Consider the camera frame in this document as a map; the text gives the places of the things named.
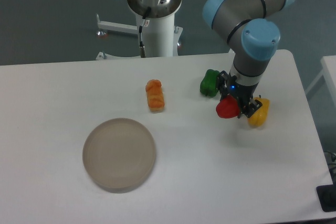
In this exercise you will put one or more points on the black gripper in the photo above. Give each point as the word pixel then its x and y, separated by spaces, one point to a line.
pixel 240 87

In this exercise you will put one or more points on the red bell pepper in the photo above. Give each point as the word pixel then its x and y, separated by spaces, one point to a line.
pixel 227 108

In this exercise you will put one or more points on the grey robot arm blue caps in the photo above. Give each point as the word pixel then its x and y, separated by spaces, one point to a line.
pixel 242 24

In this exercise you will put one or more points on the green bell pepper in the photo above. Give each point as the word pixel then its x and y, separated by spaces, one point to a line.
pixel 208 86

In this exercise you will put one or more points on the yellow bell pepper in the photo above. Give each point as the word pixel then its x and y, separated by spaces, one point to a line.
pixel 260 116

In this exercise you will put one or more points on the orange bread loaf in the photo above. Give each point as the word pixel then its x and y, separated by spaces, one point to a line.
pixel 154 94

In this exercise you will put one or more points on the white side table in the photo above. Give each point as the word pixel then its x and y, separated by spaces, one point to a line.
pixel 325 76

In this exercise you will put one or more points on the beige round plate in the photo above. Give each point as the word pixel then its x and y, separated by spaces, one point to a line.
pixel 119 155

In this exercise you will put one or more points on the black device at edge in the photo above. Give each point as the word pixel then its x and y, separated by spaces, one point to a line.
pixel 326 195

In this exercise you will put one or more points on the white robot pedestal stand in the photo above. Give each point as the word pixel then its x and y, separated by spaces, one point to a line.
pixel 155 28

